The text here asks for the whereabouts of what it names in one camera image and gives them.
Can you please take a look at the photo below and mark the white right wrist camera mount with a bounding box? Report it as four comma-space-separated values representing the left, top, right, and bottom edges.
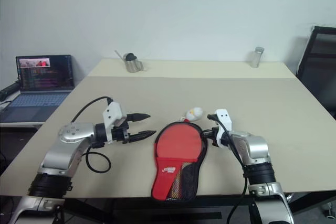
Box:
213, 108, 234, 147

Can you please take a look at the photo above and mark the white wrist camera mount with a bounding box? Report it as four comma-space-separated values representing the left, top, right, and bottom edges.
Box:
213, 108, 234, 147
102, 102, 129, 143

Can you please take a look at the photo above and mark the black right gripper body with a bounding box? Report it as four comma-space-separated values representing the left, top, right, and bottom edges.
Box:
208, 127, 221, 142

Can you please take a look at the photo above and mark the grey wheeled base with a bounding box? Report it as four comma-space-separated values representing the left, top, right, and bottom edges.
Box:
324, 202, 336, 219

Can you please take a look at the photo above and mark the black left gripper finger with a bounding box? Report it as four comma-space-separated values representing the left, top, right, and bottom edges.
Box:
127, 113, 151, 122
128, 130, 158, 144

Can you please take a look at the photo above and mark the red black mesh paddle case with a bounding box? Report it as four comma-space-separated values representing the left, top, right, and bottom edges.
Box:
151, 120, 209, 204

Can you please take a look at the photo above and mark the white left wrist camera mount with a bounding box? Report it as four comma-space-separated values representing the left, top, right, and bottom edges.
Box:
102, 102, 129, 143

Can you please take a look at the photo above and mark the red table tennis paddle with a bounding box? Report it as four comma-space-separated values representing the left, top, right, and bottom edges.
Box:
156, 123, 202, 198

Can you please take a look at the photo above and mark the grey open laptop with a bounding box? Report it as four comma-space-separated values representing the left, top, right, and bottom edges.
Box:
0, 55, 75, 123

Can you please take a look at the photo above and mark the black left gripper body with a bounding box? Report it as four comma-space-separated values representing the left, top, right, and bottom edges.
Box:
111, 119, 131, 145

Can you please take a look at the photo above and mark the steel cylinder bottle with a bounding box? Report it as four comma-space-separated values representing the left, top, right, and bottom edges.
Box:
249, 46, 265, 68

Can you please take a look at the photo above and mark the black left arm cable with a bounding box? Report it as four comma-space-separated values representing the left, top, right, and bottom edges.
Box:
70, 96, 115, 174

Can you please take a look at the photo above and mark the black mesh office chair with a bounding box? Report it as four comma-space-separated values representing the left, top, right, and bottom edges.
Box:
296, 26, 336, 120

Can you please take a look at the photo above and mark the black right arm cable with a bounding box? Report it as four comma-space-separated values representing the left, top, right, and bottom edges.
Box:
206, 113, 250, 224

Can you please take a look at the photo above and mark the white yellow plush charm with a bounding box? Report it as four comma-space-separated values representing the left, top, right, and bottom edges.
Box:
180, 106, 204, 124

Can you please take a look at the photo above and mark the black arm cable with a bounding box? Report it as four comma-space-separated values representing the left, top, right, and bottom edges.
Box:
70, 96, 115, 174
206, 113, 250, 224

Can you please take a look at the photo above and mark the black power strip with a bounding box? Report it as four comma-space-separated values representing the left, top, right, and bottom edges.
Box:
0, 81, 20, 101

